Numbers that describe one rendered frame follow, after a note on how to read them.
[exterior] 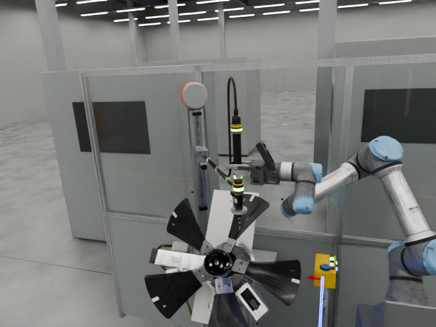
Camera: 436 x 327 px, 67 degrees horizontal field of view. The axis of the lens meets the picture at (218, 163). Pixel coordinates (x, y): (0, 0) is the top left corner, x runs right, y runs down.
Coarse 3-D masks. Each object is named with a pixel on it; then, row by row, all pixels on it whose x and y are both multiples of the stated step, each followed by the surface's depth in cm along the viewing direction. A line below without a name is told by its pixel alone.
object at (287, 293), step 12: (252, 264) 149; (264, 264) 149; (276, 264) 148; (288, 264) 148; (252, 276) 142; (264, 276) 142; (276, 276) 142; (288, 276) 142; (264, 288) 137; (276, 288) 137; (288, 288) 137; (288, 300) 134
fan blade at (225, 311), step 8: (216, 296) 142; (224, 296) 144; (232, 296) 146; (216, 304) 141; (224, 304) 142; (232, 304) 144; (216, 312) 140; (224, 312) 141; (232, 312) 143; (240, 312) 144; (216, 320) 138; (224, 320) 139; (232, 320) 141; (240, 320) 142
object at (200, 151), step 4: (196, 148) 197; (200, 148) 196; (204, 148) 196; (196, 152) 192; (200, 152) 189; (204, 152) 190; (208, 152) 191; (196, 156) 194; (200, 156) 190; (208, 156) 192; (196, 160) 195; (200, 160) 191; (204, 160) 191
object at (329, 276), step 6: (318, 258) 171; (324, 258) 170; (318, 264) 166; (318, 270) 161; (324, 270) 161; (330, 270) 161; (318, 276) 162; (324, 276) 161; (330, 276) 160; (318, 282) 163; (324, 282) 162; (330, 282) 161
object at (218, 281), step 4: (216, 280) 146; (220, 280) 147; (224, 280) 148; (228, 280) 150; (216, 284) 145; (220, 284) 146; (228, 284) 149; (216, 288) 144; (220, 288) 145; (224, 288) 147; (228, 288) 148; (216, 292) 144; (220, 292) 145; (224, 292) 146; (228, 292) 147; (232, 292) 148
